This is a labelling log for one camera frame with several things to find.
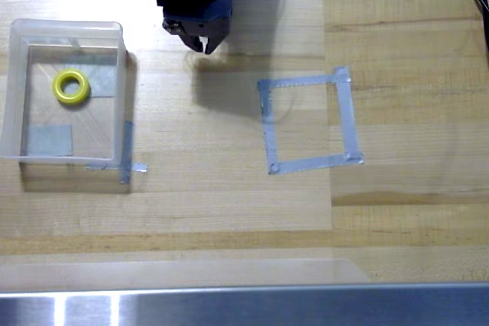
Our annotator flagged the yellow ring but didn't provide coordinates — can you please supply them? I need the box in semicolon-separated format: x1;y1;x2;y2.
52;69;92;106

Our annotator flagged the clear plastic square container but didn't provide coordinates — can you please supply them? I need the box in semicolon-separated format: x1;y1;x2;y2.
0;18;128;166

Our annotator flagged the large grey tape patch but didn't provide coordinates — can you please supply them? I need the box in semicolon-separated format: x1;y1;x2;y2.
61;56;118;99

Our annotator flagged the short grey tape strip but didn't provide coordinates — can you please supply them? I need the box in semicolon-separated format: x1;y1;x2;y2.
118;120;135;186
85;161;148;174

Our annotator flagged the large clear film sheet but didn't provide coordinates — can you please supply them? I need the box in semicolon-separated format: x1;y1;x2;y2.
0;0;332;233

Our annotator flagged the small grey tape patch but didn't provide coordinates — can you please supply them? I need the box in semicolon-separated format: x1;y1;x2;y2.
25;124;74;158

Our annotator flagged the shiny metal table rail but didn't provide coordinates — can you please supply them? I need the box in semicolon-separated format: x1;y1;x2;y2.
0;283;489;326

